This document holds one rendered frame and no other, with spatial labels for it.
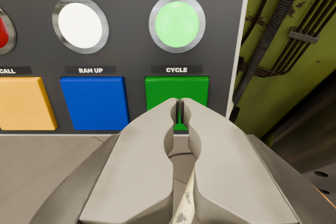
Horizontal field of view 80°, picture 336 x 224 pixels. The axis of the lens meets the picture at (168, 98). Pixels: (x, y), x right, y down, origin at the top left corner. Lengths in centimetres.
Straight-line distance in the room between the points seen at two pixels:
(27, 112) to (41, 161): 119
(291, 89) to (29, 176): 140
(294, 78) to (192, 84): 41
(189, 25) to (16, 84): 21
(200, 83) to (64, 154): 127
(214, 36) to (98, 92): 15
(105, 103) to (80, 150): 115
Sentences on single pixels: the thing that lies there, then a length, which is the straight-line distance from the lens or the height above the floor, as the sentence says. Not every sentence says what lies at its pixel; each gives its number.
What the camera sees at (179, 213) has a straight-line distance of 59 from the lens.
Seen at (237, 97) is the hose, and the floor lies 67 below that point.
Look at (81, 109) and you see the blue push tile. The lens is 28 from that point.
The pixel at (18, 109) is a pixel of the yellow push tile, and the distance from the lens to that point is 32.
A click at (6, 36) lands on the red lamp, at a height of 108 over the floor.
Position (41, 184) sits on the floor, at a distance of 145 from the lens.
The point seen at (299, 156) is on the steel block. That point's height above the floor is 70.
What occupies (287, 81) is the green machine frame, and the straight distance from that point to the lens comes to 62.
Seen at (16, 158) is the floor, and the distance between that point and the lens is 159.
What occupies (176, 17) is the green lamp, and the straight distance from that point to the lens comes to 22.
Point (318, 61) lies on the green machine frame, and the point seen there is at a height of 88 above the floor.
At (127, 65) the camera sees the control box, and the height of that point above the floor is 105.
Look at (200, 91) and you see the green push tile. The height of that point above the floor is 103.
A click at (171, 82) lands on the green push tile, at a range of 23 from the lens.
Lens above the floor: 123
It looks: 59 degrees down
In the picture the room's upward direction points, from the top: 3 degrees counter-clockwise
